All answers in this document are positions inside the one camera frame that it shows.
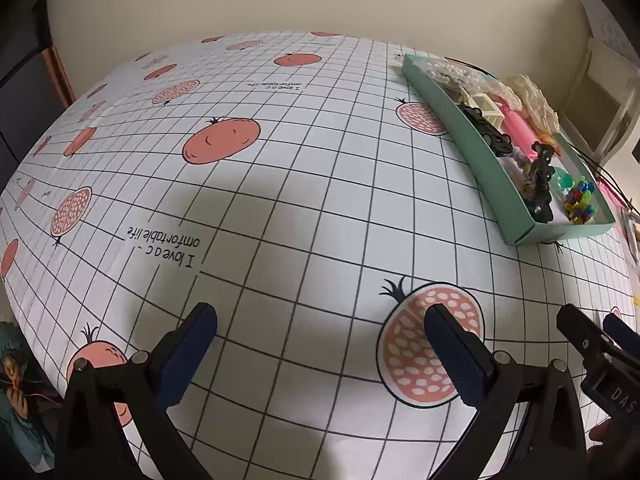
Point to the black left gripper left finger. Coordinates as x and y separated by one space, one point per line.
90 443

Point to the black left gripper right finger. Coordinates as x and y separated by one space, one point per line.
550 443

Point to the colourful small toy cluster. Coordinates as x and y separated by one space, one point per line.
578 202

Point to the black skeleton hand clip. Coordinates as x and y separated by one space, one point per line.
537 174

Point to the black toy car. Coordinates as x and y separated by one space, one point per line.
499 143

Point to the pink hair roller clip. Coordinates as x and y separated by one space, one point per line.
515 126

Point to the cream hair claw clip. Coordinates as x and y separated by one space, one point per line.
484 104

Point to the cream knitted cloth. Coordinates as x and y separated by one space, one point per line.
525 97

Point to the cotton swabs plastic bag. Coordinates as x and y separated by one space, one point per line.
454 75

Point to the yellow rice cracker packet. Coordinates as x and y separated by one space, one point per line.
547 138

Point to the green white shallow box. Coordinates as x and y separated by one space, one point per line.
517 226

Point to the white chair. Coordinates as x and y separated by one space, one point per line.
602 107

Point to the white grid pomegranate tablecloth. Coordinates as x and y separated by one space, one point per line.
296 182

